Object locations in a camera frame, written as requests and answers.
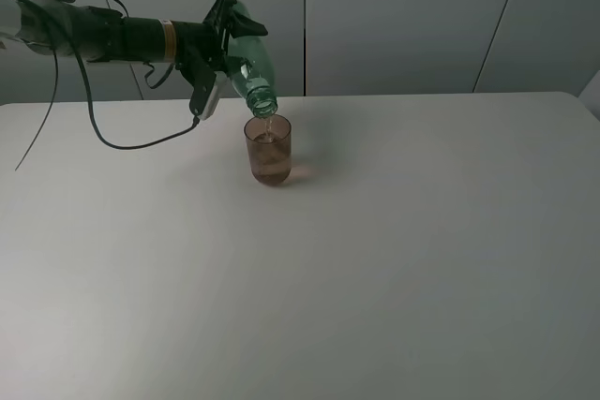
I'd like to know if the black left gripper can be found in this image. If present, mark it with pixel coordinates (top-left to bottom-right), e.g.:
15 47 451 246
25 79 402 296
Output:
175 0 268 73

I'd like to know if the green plastic bottle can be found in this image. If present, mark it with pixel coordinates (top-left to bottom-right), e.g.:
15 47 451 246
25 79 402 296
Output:
226 2 278 119

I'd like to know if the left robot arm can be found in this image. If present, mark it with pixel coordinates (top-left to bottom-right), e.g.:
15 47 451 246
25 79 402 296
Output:
1 0 267 71

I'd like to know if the pink transparent cup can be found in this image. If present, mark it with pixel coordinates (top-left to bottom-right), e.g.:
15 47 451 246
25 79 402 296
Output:
244 114 292 186

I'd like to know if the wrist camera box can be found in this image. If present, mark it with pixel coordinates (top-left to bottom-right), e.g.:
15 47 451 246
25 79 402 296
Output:
189 66 228 121

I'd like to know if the black cable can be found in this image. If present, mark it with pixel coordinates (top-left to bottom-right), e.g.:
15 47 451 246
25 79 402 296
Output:
14 0 200 171

